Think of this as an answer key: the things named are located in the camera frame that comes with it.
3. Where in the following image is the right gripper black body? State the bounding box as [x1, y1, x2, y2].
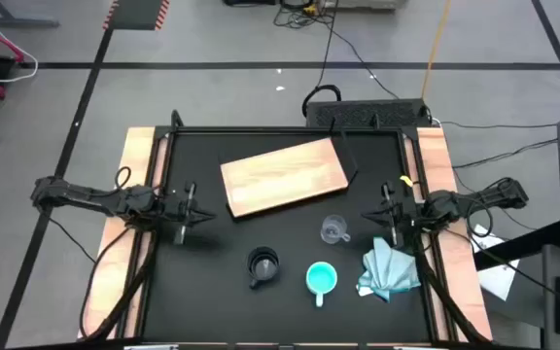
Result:
[376, 182, 428, 247]

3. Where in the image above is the grey equipment case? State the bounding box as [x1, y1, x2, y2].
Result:
[322, 0, 408, 11]

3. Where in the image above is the white cable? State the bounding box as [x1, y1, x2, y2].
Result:
[0, 0, 40, 84]

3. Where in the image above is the right arm black cable bundle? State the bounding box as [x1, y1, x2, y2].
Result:
[411, 227, 491, 345]

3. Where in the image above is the teal plastic mug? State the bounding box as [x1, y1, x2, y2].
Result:
[305, 261, 338, 308]

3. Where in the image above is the black hazard-striped ramp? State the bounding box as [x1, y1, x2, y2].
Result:
[102, 0, 171, 31]

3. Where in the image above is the black power cable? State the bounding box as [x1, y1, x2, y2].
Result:
[301, 0, 342, 118]

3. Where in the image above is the black table frame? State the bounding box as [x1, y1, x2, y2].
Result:
[136, 109, 439, 347]

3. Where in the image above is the dark navy enamel mug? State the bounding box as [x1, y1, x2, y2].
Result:
[246, 246, 281, 291]

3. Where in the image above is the clear glass cup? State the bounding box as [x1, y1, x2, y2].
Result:
[319, 214, 352, 245]

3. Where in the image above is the thin black floor cable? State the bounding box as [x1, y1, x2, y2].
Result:
[451, 138, 559, 170]

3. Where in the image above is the grey metal stand base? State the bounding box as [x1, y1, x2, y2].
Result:
[0, 0, 61, 28]

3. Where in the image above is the light blue cloth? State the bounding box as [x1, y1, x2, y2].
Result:
[356, 236, 422, 303]

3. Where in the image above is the tangled black cable bundle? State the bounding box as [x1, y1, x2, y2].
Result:
[272, 0, 335, 30]

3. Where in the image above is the left arm black cable bundle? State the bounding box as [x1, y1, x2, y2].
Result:
[79, 224, 160, 341]

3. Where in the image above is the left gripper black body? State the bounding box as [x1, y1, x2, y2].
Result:
[160, 182, 203, 246]

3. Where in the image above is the arm black cable bundle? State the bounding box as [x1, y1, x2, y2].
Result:
[411, 227, 491, 345]
[79, 224, 160, 341]

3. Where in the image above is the white paper sheet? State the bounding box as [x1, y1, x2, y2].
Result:
[469, 223, 522, 301]

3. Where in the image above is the yellow cable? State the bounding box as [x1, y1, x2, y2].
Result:
[420, 0, 453, 99]

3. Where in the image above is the wooden cutting board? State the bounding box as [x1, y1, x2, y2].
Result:
[220, 137, 350, 219]

